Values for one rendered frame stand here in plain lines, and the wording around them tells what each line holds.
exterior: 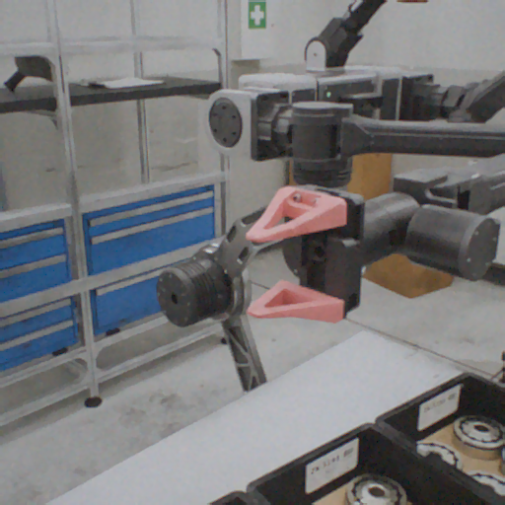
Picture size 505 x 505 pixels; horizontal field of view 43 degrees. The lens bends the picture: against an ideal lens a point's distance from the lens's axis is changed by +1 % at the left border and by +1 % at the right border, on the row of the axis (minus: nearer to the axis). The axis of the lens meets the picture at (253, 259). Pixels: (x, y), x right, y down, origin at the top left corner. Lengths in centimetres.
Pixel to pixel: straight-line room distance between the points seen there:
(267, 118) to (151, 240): 187
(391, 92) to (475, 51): 289
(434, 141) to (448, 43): 343
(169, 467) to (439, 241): 106
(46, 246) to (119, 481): 138
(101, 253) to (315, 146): 187
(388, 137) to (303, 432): 81
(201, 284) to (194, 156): 241
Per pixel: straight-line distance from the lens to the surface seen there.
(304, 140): 106
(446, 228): 57
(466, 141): 105
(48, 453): 282
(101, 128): 373
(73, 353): 288
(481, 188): 73
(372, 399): 174
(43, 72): 280
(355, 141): 106
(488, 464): 138
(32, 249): 265
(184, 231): 307
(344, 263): 53
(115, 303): 293
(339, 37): 136
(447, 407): 142
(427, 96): 154
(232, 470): 149
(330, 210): 50
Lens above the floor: 164
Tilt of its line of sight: 21 degrees down
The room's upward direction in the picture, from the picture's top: straight up
